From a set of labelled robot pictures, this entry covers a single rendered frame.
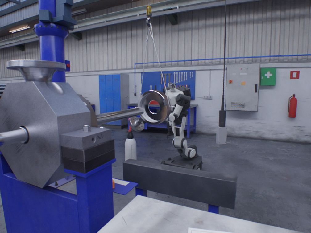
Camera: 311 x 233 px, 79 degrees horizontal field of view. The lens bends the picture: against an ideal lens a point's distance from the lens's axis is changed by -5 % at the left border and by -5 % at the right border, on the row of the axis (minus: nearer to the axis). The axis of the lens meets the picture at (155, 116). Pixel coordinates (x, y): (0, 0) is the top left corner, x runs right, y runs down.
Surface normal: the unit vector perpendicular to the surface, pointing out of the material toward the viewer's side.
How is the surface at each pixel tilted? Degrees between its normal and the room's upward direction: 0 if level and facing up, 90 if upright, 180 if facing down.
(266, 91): 90
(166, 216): 0
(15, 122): 90
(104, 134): 90
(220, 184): 90
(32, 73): 117
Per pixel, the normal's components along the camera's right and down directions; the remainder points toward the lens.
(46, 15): 0.18, 0.13
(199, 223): 0.00, -0.99
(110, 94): -0.44, 0.12
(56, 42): 0.76, 0.09
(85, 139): 0.91, 0.06
